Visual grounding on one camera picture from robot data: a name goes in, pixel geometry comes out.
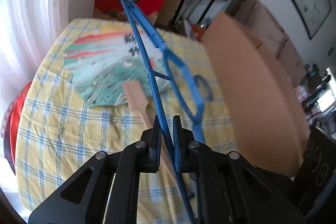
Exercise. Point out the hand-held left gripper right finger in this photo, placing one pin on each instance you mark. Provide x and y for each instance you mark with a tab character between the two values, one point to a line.
177	145

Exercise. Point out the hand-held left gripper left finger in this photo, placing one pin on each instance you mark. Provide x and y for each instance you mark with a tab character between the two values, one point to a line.
155	145

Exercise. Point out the blue plastic clothes hanger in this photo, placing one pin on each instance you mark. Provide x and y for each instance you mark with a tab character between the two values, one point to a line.
155	36

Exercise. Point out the large brown cardboard box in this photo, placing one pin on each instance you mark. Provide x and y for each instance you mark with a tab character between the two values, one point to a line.
249	95

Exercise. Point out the yellow plaid tablecloth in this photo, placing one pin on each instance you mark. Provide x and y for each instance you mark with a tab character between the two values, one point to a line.
52	121

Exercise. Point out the orange white bag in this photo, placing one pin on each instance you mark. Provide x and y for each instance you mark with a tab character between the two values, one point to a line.
195	29

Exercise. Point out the red stool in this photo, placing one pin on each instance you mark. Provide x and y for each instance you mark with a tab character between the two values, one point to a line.
15	121

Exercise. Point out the black box with round dials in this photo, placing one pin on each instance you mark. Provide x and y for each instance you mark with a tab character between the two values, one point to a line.
317	161

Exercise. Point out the flat brown cardboard sheet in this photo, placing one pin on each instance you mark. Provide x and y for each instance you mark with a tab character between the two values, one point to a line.
176	1

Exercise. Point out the cluttered side table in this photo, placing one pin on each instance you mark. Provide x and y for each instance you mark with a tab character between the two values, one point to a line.
315	98

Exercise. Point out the beige sofa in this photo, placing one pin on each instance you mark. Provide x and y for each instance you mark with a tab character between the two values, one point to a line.
275	37

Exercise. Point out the white curtain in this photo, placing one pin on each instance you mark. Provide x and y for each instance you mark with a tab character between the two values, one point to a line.
39	16

